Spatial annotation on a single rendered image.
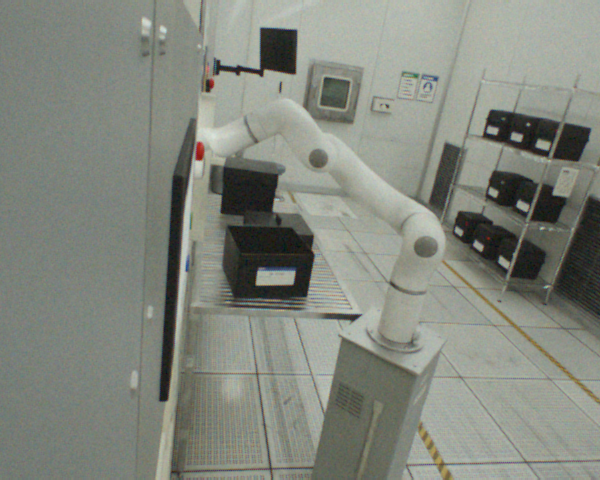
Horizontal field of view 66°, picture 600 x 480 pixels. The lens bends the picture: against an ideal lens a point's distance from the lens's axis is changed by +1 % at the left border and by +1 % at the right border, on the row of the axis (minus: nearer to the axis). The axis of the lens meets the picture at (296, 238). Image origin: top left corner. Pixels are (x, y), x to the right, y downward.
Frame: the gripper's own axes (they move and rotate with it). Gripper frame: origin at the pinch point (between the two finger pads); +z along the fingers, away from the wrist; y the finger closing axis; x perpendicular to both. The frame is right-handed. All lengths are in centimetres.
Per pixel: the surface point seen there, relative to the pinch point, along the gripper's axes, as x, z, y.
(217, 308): -44, -40, -12
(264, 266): -31, -55, -4
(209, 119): 12.6, -31.1, 17.5
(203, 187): -11.7, -30.9, 17.5
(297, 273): -34, -67, -1
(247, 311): -45, -50, -11
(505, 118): 19, -274, 245
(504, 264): -95, -276, 184
